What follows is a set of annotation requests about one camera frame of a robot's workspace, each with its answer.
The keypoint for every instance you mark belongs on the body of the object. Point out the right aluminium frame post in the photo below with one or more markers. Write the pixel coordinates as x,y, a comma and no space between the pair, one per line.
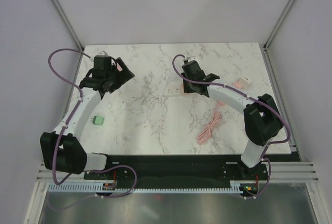
281,19

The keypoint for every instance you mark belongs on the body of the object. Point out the left aluminium frame post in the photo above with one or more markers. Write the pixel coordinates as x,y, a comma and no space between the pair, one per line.
67,24

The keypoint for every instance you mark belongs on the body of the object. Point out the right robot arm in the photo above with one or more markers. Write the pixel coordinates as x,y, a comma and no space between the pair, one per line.
262,121

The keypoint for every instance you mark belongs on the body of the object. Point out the white triangular power strip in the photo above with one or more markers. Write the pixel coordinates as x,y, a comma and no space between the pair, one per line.
174,90

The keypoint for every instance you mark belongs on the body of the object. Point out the green charger plug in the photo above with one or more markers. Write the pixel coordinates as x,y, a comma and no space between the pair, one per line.
98,120

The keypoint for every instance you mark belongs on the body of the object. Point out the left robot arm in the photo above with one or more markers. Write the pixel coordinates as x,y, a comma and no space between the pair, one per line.
61,148

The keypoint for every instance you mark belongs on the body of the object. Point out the white wall charger plug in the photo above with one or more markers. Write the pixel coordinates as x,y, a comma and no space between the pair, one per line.
245,82

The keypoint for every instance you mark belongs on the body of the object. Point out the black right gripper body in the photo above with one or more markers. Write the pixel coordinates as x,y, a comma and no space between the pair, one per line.
188,87

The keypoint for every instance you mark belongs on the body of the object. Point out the pink power strip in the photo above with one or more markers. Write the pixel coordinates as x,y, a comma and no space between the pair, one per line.
235,84

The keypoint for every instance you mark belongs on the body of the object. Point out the aluminium frame post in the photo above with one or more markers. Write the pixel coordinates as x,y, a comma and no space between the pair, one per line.
281,19
67,24

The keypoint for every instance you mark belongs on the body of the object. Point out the peach cube socket adapter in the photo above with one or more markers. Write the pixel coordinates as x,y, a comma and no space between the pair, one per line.
184,89

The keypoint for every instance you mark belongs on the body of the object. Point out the pink cube socket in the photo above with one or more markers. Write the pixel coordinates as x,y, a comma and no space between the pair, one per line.
119,67

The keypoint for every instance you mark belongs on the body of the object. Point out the white slotted cable duct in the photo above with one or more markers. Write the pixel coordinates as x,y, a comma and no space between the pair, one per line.
94,187

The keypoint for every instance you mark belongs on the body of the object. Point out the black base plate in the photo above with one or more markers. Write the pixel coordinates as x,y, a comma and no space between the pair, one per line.
179,170

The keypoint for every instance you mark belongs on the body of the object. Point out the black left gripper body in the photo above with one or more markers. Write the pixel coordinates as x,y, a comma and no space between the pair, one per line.
112,76

